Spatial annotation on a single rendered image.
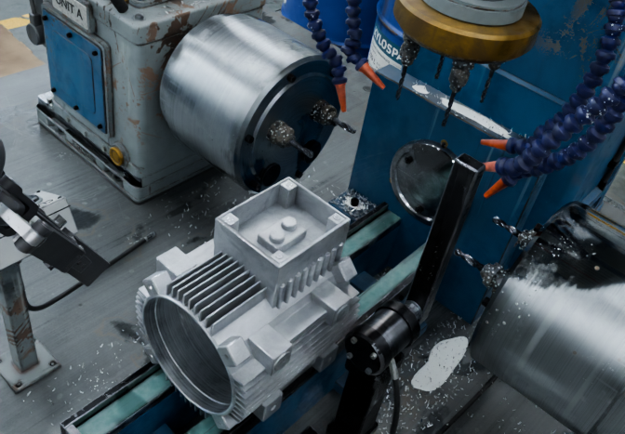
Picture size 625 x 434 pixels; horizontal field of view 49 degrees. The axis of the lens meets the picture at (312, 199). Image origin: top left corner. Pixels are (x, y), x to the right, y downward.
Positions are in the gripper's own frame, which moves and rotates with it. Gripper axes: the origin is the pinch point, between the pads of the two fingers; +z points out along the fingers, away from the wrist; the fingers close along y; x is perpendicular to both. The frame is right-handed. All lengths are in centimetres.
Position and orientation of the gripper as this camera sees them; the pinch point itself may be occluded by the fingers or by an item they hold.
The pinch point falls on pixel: (76, 257)
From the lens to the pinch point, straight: 67.6
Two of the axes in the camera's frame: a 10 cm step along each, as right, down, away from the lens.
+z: 2.1, 4.5, 8.7
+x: -6.6, 7.2, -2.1
